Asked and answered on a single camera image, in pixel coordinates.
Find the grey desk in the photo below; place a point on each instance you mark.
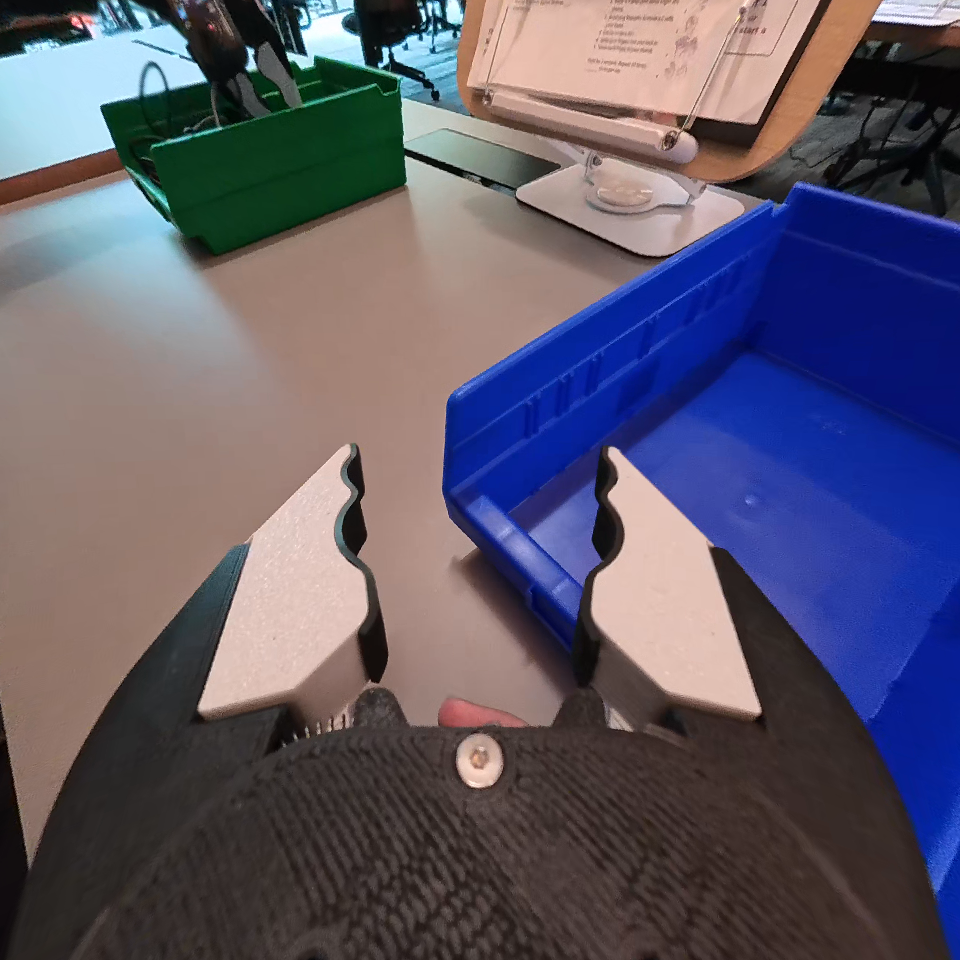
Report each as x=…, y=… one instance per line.
x=225, y=360

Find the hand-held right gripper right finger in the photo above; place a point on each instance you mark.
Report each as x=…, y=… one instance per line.
x=667, y=615

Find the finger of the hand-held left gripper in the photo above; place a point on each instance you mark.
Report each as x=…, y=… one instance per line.
x=246, y=96
x=279, y=79

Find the neighbouring grey table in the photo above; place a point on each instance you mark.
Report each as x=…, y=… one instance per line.
x=60, y=97

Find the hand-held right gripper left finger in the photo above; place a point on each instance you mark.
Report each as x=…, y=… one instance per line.
x=292, y=600

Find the person's right hand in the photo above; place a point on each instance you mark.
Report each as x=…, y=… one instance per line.
x=480, y=714

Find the green plastic bin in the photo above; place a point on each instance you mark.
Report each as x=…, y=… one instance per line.
x=285, y=180

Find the blue plastic bin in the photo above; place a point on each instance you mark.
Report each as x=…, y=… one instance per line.
x=787, y=487

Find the wooden document stand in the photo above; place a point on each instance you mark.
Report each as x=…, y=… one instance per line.
x=630, y=210

